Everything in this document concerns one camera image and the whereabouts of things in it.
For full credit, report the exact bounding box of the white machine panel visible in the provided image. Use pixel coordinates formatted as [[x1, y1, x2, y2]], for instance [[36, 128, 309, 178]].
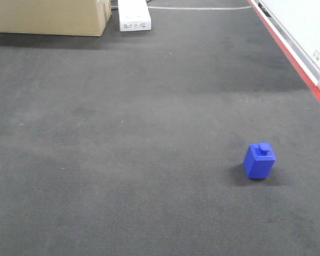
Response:
[[255, 1, 320, 89]]

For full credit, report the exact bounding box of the brown cardboard box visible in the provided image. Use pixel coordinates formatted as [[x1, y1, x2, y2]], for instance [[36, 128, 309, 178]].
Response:
[[0, 0, 111, 37]]

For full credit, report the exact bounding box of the red conveyor side rail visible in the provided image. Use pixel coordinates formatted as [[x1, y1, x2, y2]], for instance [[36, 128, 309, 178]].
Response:
[[249, 1, 320, 103]]

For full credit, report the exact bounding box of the blue bottle-shaped block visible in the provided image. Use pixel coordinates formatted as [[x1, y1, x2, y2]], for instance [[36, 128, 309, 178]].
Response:
[[243, 142, 276, 179]]

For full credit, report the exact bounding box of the white cardboard box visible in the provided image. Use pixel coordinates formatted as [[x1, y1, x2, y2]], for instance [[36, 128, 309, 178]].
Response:
[[118, 0, 151, 32]]

